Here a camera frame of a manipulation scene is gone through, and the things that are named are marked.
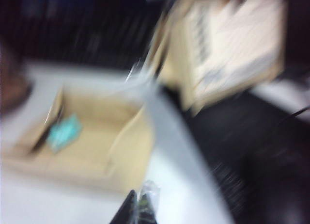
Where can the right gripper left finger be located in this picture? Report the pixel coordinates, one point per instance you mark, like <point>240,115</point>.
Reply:
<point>127,209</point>

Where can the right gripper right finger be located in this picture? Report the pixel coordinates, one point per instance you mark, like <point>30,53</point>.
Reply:
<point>147,204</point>

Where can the beige folded paper tray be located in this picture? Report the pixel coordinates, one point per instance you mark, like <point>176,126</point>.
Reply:
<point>97,141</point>

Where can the small teal packet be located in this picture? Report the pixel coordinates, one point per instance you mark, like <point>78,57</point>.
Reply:
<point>64,133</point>

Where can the black desk pad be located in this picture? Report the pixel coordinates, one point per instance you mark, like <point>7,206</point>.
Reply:
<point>254,148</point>

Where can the tent-shaped desk calendar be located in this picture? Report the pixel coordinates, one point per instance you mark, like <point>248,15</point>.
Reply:
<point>232,52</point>

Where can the black keyboard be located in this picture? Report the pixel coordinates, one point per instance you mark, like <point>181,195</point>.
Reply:
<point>84,27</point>

